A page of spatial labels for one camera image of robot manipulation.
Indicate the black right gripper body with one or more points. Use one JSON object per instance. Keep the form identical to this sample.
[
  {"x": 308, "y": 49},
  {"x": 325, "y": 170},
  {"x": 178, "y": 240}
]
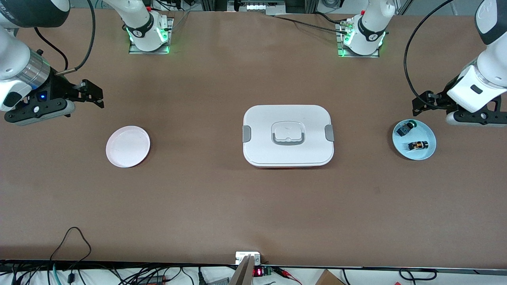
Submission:
[{"x": 59, "y": 90}]

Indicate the red LED display module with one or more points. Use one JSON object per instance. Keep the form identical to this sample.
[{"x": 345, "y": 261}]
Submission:
[{"x": 258, "y": 272}]

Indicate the brown cardboard piece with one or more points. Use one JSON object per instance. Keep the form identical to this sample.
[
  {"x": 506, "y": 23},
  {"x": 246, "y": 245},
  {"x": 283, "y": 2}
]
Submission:
[{"x": 328, "y": 279}]

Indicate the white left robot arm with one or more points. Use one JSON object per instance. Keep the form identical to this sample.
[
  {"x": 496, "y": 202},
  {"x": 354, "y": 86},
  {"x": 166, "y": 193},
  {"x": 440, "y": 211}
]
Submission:
[{"x": 491, "y": 63}]

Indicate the orange push-button switch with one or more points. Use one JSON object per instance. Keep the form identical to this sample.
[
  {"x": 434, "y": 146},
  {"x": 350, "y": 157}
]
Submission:
[{"x": 418, "y": 145}]

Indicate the pink round plate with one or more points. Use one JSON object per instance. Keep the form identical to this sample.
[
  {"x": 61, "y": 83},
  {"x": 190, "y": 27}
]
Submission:
[{"x": 127, "y": 146}]

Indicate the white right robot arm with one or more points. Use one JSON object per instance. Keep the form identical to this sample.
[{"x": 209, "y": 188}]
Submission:
[{"x": 16, "y": 67}]

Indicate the blue black small part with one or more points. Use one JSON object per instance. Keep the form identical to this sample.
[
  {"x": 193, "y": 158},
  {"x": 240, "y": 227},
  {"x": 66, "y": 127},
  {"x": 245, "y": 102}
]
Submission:
[{"x": 405, "y": 128}]

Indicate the white lit control unit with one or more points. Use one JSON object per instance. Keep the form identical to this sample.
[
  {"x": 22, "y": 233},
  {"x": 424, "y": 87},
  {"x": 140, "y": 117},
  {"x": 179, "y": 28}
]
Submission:
[{"x": 261, "y": 7}]

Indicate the grey angled metal bracket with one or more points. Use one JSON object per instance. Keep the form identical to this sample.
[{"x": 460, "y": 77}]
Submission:
[{"x": 242, "y": 273}]

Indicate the white lidded storage box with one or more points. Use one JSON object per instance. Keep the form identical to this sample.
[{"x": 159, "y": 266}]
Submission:
[{"x": 261, "y": 150}]

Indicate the white mounting block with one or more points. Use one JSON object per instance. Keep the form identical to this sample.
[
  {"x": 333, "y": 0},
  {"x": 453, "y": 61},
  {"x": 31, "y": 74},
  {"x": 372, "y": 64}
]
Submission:
[{"x": 242, "y": 256}]

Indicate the light blue round plate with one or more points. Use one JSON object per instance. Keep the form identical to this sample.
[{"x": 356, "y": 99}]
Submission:
[{"x": 425, "y": 130}]

